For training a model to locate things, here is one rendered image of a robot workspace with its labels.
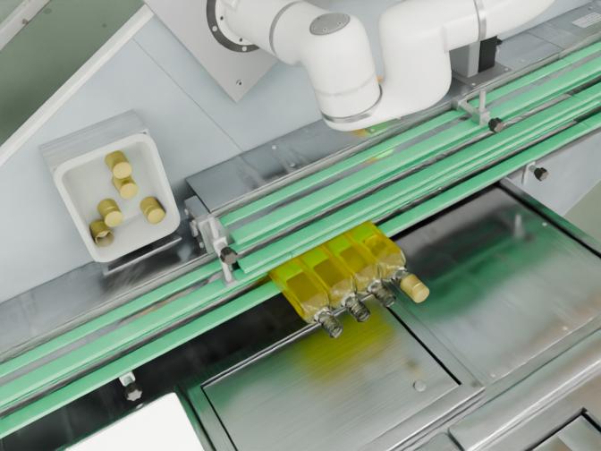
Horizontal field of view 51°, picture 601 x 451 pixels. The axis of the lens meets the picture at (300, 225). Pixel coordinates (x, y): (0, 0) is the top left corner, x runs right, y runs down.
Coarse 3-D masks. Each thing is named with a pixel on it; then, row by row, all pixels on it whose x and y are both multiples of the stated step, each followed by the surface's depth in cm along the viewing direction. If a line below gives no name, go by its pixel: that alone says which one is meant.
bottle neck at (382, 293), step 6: (378, 282) 116; (372, 288) 116; (378, 288) 115; (384, 288) 115; (378, 294) 114; (384, 294) 114; (390, 294) 113; (378, 300) 114; (384, 300) 113; (390, 300) 115; (384, 306) 114; (390, 306) 115
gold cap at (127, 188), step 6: (114, 180) 112; (120, 180) 111; (126, 180) 111; (132, 180) 112; (114, 186) 114; (120, 186) 110; (126, 186) 110; (132, 186) 111; (120, 192) 111; (126, 192) 111; (132, 192) 112; (126, 198) 112
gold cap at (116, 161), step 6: (108, 156) 110; (114, 156) 109; (120, 156) 109; (108, 162) 109; (114, 162) 108; (120, 162) 107; (126, 162) 108; (114, 168) 107; (120, 168) 108; (126, 168) 109; (114, 174) 108; (120, 174) 109; (126, 174) 109
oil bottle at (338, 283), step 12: (312, 252) 122; (324, 252) 121; (312, 264) 119; (324, 264) 119; (336, 264) 119; (324, 276) 117; (336, 276) 116; (348, 276) 116; (336, 288) 114; (348, 288) 114; (336, 300) 115
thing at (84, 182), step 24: (120, 144) 102; (144, 144) 108; (72, 168) 108; (96, 168) 111; (144, 168) 116; (72, 192) 111; (96, 192) 113; (144, 192) 118; (168, 192) 112; (72, 216) 105; (96, 216) 116; (144, 216) 120; (168, 216) 119; (120, 240) 116; (144, 240) 116
